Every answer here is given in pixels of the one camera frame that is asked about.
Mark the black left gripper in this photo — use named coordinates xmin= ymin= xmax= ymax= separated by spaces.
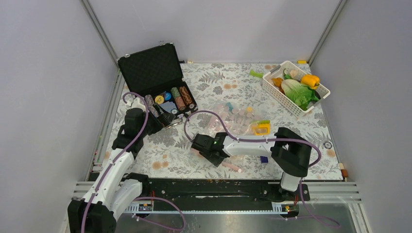
xmin=139 ymin=103 xmax=175 ymax=137

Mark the clear zip top bag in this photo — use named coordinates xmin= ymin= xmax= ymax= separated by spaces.
xmin=212 ymin=102 xmax=263 ymax=173

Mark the white plastic basket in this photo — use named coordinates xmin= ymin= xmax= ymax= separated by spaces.
xmin=262 ymin=61 xmax=331 ymax=118

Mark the green lettuce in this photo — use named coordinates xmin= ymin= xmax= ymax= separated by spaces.
xmin=282 ymin=79 xmax=320 ymax=111

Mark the yellow bell pepper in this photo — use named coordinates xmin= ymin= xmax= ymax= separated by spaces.
xmin=300 ymin=74 xmax=320 ymax=90

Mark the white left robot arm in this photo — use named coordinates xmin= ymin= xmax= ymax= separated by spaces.
xmin=68 ymin=95 xmax=164 ymax=233

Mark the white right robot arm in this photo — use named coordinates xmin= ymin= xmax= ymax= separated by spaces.
xmin=191 ymin=127 xmax=313 ymax=202

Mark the orange brown food piece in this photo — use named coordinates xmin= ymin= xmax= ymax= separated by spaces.
xmin=271 ymin=77 xmax=285 ymax=94

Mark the teal toy block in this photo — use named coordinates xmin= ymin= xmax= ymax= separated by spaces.
xmin=225 ymin=102 xmax=233 ymax=112

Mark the black poker chip case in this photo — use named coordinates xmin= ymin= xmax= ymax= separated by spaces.
xmin=118 ymin=43 xmax=198 ymax=120

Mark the yellow triangular plastic tool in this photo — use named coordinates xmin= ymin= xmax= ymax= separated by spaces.
xmin=251 ymin=120 xmax=271 ymax=135

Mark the floral table mat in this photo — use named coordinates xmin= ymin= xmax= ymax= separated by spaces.
xmin=127 ymin=63 xmax=343 ymax=181

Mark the purple toy brick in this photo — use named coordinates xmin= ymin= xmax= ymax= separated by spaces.
xmin=260 ymin=156 xmax=269 ymax=164

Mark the green plastic piece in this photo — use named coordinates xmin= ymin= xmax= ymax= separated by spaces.
xmin=249 ymin=69 xmax=264 ymax=78

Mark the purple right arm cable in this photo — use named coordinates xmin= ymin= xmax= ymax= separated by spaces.
xmin=183 ymin=110 xmax=342 ymax=230

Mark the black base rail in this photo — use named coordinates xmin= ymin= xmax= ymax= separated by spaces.
xmin=121 ymin=173 xmax=310 ymax=213

